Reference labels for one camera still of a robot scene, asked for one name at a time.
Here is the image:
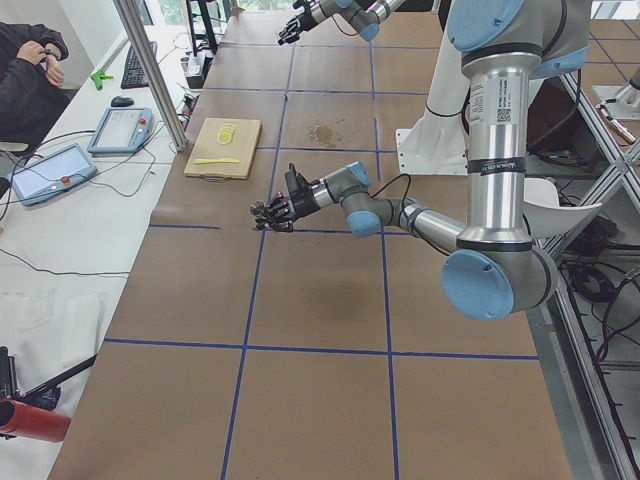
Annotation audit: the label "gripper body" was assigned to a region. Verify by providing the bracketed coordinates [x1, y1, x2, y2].
[289, 187, 318, 217]
[292, 0, 323, 27]

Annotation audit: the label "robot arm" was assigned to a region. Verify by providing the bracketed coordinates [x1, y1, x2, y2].
[250, 1, 591, 320]
[278, 0, 404, 45]

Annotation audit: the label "yellow plastic knife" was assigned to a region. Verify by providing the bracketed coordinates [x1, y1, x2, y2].
[193, 157, 240, 165]

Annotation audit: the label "wooden cutting board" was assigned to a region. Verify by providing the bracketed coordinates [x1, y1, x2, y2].
[184, 118, 261, 180]

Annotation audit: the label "lemon slices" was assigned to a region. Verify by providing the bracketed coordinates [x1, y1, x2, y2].
[216, 123, 236, 145]

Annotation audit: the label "black control box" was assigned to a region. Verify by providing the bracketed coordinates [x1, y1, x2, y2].
[181, 52, 213, 89]

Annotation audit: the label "far teach pendant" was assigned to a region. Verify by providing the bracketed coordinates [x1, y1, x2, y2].
[87, 107, 154, 156]

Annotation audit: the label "teach pendant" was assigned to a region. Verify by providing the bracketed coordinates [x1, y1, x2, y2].
[12, 144, 98, 207]
[87, 107, 154, 156]

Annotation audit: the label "black keyboard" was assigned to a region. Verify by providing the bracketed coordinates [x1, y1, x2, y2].
[120, 45, 149, 90]

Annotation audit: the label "black computer mouse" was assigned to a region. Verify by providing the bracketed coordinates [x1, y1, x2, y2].
[110, 96, 134, 108]

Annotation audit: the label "near teach pendant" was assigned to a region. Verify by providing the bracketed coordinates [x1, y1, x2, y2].
[12, 144, 98, 207]

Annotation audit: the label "green plastic clamp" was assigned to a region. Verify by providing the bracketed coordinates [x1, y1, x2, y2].
[90, 69, 113, 91]

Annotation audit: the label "white plastic chair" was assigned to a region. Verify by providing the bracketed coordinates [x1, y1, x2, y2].
[523, 177, 602, 239]

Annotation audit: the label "person in dark jacket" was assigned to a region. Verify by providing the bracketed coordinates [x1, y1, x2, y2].
[1, 23, 70, 150]

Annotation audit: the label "red thermos bottle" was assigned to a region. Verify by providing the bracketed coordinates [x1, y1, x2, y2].
[1, 399, 71, 443]

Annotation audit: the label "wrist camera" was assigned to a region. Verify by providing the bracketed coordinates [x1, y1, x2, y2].
[285, 162, 308, 197]

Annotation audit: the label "aluminium frame post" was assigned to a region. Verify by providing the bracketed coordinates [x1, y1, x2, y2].
[113, 0, 188, 152]

